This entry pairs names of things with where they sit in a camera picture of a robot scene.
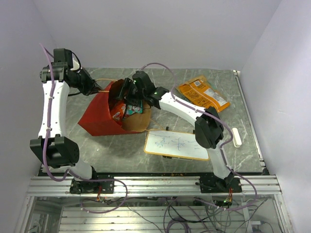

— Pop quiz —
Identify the red paper bag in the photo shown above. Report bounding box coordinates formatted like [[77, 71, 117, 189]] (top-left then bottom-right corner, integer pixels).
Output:
[[78, 79, 152, 136]]

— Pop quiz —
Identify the orange Fox's candy packet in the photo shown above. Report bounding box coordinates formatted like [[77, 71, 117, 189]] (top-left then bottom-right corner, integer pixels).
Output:
[[110, 100, 126, 122]]

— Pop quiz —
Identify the purple cable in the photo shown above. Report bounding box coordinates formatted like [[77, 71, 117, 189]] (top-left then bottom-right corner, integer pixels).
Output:
[[38, 43, 129, 214], [139, 62, 258, 212]]

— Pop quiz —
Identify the aluminium rail frame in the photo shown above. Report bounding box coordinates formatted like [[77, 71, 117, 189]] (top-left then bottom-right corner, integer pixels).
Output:
[[26, 175, 282, 197]]

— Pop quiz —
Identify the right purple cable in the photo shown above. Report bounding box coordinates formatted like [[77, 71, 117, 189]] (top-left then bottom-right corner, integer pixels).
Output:
[[139, 62, 258, 212]]

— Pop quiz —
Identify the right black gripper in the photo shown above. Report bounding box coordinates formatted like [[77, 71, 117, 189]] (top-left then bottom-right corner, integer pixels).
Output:
[[113, 79, 146, 107]]

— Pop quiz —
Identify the white whiteboard eraser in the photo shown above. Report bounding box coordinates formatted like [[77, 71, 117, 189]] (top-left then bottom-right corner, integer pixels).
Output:
[[232, 128, 242, 148]]

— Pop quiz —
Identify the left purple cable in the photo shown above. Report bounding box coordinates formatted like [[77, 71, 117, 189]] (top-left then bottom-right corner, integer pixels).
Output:
[[38, 43, 129, 214]]

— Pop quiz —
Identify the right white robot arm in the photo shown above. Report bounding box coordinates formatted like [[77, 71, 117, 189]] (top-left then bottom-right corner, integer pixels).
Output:
[[116, 71, 234, 192]]

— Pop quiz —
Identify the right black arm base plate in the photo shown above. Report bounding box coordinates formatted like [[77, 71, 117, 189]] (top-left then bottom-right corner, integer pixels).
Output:
[[195, 176, 242, 193]]

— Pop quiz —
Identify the small whiteboard orange frame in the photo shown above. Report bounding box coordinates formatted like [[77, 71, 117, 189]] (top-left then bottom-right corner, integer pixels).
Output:
[[144, 130, 209, 161]]

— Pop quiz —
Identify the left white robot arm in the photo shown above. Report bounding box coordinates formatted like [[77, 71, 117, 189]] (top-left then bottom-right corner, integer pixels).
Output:
[[30, 49, 102, 193]]

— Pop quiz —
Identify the orange striped snack packet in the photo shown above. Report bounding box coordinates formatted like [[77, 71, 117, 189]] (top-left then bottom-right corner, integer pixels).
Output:
[[177, 75, 230, 113]]

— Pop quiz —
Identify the teal Fox's candy packet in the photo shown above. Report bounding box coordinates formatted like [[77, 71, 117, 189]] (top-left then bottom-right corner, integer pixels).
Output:
[[123, 103, 143, 118]]

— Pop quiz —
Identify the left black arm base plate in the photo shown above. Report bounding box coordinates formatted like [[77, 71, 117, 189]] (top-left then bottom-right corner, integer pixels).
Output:
[[69, 179, 114, 195]]

